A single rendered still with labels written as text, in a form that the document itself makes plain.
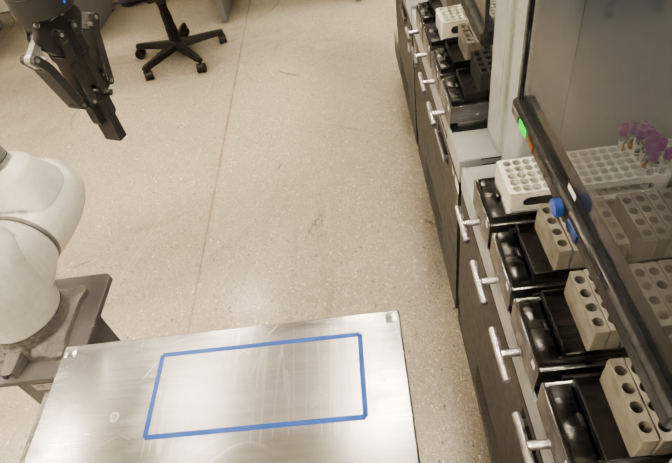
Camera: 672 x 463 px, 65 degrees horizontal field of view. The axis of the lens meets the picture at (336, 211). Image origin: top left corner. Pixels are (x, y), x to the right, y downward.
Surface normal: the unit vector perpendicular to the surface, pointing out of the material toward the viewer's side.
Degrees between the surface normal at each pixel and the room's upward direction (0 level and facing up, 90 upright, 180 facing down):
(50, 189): 70
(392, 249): 0
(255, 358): 0
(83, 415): 0
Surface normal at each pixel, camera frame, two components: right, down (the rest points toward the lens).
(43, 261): 0.99, -0.11
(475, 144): -0.15, -0.70
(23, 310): 0.80, 0.33
